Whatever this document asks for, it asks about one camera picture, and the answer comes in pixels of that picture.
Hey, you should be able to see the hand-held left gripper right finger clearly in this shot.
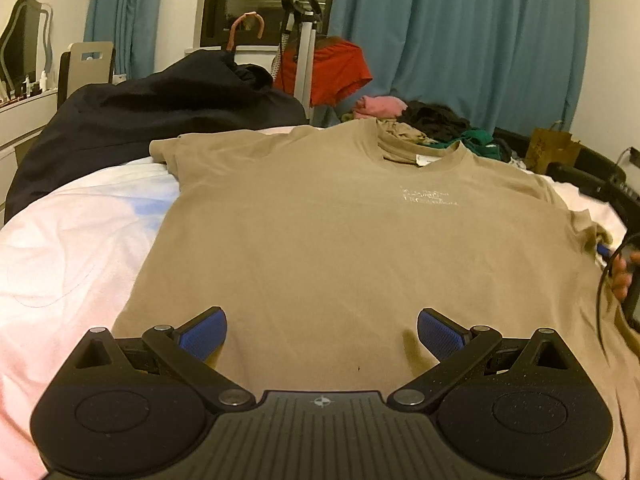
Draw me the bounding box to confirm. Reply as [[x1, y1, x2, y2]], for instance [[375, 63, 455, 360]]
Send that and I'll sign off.
[[391, 308, 568, 407]]

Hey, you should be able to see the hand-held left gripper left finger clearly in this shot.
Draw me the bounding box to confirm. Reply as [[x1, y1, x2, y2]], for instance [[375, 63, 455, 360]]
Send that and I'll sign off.
[[74, 306, 257, 407]]

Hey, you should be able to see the tan t-shirt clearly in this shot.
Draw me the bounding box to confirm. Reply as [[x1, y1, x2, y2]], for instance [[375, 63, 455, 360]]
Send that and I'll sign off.
[[112, 118, 640, 480]]

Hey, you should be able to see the black clothes pile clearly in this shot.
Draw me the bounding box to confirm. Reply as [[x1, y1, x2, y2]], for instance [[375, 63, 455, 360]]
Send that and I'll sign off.
[[396, 101, 472, 142]]

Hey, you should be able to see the person's right hand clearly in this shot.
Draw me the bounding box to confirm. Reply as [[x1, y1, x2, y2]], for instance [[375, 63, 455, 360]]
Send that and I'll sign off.
[[611, 252, 640, 302]]

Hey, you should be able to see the brown paper bag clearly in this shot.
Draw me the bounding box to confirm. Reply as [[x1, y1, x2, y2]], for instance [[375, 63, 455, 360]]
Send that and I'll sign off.
[[524, 120, 582, 174]]

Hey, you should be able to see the green garment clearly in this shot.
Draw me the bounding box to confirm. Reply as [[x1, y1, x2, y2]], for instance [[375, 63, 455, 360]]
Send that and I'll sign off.
[[429, 128, 502, 162]]

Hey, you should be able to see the olive crumpled garment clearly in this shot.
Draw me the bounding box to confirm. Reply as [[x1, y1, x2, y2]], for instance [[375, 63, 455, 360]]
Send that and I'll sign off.
[[375, 118, 440, 147]]

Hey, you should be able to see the black garment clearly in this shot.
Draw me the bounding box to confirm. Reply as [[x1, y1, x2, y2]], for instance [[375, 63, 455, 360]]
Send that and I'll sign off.
[[4, 50, 309, 226]]

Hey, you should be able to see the pink garment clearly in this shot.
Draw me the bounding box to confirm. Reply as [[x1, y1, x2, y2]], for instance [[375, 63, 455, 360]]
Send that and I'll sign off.
[[351, 94, 409, 121]]

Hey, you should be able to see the wide blue curtain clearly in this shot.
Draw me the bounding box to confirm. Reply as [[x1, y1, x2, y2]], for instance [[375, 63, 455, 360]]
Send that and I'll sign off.
[[324, 0, 592, 135]]

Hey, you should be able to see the white dresser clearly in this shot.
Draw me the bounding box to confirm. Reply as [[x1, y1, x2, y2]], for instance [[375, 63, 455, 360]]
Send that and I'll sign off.
[[0, 87, 60, 227]]

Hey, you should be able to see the red garment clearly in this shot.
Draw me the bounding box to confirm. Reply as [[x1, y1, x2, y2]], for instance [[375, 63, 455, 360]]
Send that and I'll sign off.
[[279, 36, 374, 107]]

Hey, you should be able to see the beige chair back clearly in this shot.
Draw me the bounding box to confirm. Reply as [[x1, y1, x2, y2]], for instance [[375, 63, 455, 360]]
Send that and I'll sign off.
[[57, 41, 116, 109]]

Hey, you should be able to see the silver metal stand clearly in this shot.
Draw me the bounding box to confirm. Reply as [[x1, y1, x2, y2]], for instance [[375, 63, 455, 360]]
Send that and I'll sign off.
[[276, 0, 325, 126]]

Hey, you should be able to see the narrow blue curtain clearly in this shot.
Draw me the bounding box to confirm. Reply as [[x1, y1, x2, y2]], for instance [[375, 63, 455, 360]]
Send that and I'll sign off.
[[83, 0, 166, 81]]

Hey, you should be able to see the dark framed window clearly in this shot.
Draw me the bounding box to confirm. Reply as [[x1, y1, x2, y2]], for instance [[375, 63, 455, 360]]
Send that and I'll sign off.
[[199, 0, 342, 52]]

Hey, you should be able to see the ornate framed mirror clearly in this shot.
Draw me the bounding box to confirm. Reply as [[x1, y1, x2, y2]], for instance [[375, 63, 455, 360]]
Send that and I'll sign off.
[[0, 0, 54, 97]]

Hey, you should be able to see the black bed frame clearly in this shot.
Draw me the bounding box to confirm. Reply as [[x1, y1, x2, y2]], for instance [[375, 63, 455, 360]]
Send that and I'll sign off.
[[492, 127, 640, 227]]

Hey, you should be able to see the umbrella with curved handle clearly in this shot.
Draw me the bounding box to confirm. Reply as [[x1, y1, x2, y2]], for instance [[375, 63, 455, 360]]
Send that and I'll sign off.
[[225, 12, 266, 67]]

